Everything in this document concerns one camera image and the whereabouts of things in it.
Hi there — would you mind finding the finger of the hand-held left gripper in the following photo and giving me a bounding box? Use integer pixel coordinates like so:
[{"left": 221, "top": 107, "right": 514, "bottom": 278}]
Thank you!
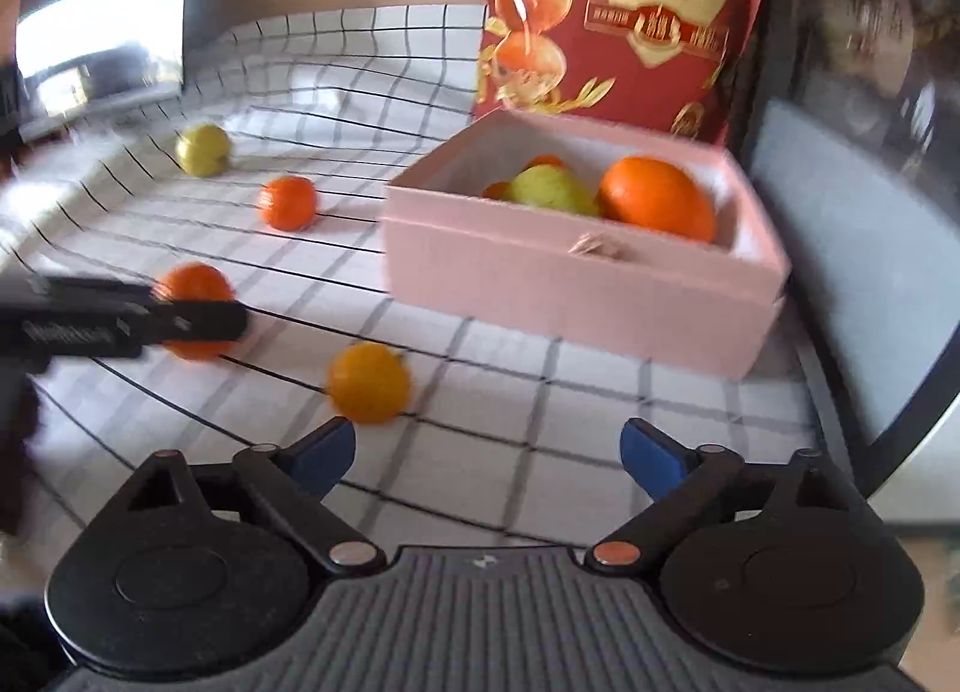
[{"left": 0, "top": 275, "right": 250, "bottom": 364}]

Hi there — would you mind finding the red printed gift bag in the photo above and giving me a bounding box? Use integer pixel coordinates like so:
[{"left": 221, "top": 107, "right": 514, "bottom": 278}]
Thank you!
[{"left": 475, "top": 0, "right": 781, "bottom": 145}]

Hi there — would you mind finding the white checked tablecloth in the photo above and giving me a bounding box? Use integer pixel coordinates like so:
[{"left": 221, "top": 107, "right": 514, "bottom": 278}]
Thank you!
[{"left": 0, "top": 5, "right": 826, "bottom": 550}]

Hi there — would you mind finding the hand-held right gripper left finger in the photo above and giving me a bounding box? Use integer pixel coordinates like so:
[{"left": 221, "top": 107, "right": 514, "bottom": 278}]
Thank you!
[{"left": 127, "top": 417, "right": 385, "bottom": 578}]

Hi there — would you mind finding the black television screen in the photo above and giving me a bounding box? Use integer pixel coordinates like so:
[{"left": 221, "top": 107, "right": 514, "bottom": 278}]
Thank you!
[{"left": 13, "top": 0, "right": 188, "bottom": 138}]

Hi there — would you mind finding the pink cardboard box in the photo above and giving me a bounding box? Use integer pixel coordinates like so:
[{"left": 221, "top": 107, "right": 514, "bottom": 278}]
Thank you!
[{"left": 382, "top": 108, "right": 794, "bottom": 379}]

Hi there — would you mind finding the yellow-green citrus on cloth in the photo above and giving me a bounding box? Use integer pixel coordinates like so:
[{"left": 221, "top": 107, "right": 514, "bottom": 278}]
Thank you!
[{"left": 175, "top": 123, "right": 233, "bottom": 178}]

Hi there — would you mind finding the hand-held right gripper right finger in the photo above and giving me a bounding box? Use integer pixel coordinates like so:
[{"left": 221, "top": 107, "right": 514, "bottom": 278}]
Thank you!
[{"left": 585, "top": 418, "right": 863, "bottom": 578}]

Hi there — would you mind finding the large orange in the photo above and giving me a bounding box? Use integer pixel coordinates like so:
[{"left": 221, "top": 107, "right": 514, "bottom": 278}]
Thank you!
[{"left": 597, "top": 155, "right": 718, "bottom": 244}]

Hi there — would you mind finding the yellow-green pear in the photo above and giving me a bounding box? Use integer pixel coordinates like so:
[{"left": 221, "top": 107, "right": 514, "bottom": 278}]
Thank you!
[{"left": 505, "top": 164, "right": 602, "bottom": 217}]

